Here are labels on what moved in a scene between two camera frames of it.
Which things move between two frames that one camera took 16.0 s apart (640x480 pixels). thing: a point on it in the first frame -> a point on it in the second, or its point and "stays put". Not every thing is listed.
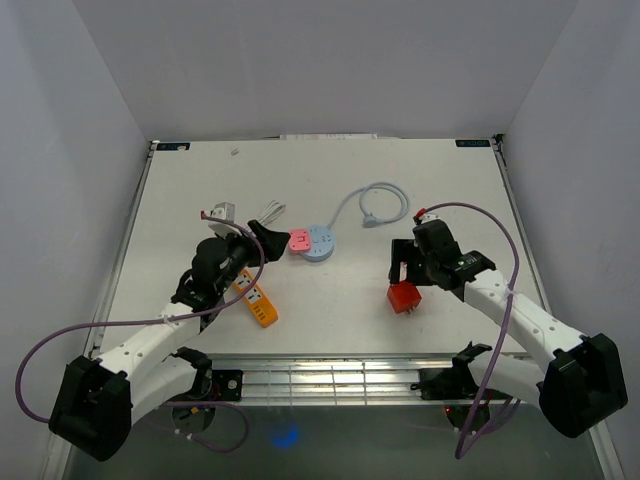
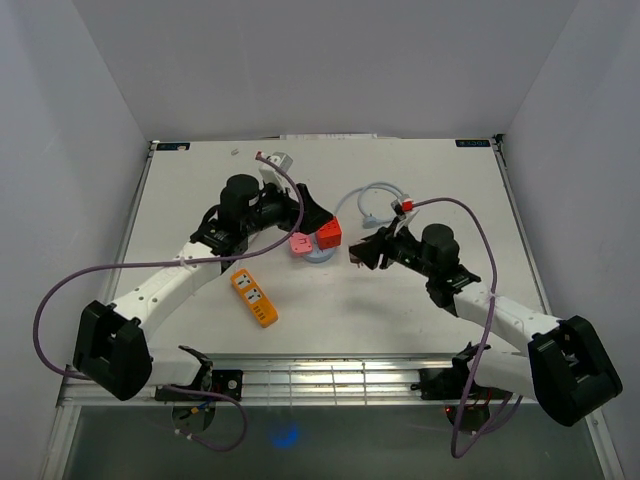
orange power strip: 256,301 stays put
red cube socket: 404,296 -> 330,235
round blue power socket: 321,238 stays put
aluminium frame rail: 328,379 stays put
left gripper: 273,243 -> 290,207
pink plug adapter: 299,240 stays put
